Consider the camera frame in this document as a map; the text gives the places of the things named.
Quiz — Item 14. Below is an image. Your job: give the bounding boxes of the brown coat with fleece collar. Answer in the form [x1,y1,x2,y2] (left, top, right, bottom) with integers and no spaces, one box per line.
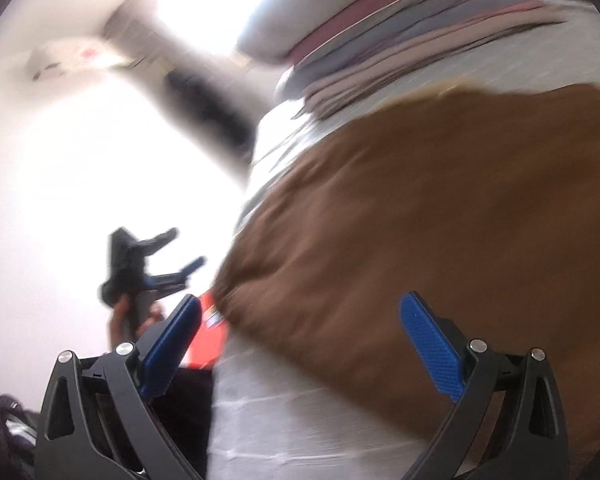
[213,84,600,469]

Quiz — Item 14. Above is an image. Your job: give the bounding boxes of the left hand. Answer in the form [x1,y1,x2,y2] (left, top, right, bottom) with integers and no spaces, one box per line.
[108,295,164,350]

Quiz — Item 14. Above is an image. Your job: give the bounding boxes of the red cardboard box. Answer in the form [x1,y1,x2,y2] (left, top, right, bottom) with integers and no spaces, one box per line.
[182,290,227,370]

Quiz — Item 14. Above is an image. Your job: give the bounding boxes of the grey checked bed cover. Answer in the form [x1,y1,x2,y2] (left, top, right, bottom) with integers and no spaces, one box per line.
[208,0,600,479]

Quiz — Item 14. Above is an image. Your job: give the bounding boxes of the stack of folded quilts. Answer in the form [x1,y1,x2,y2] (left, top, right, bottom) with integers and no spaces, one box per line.
[276,0,562,115]

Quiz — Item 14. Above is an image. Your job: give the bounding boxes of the dark clothes hanging on wall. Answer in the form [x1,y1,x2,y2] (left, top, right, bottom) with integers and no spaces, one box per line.
[164,70,256,159]

